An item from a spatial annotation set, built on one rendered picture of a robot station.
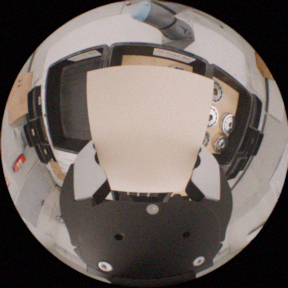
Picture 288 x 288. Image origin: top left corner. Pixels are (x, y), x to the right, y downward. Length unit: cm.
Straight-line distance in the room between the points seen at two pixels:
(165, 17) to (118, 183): 49
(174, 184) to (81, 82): 46
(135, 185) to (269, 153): 320
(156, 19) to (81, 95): 42
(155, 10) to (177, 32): 15
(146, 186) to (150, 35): 62
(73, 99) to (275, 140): 345
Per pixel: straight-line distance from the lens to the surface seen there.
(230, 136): 60
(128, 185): 15
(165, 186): 15
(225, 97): 52
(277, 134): 317
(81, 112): 47
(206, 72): 34
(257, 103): 160
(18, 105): 279
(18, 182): 310
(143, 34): 61
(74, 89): 49
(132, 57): 40
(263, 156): 329
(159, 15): 42
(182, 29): 49
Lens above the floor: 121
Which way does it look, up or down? 60 degrees down
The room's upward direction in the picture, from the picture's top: 180 degrees counter-clockwise
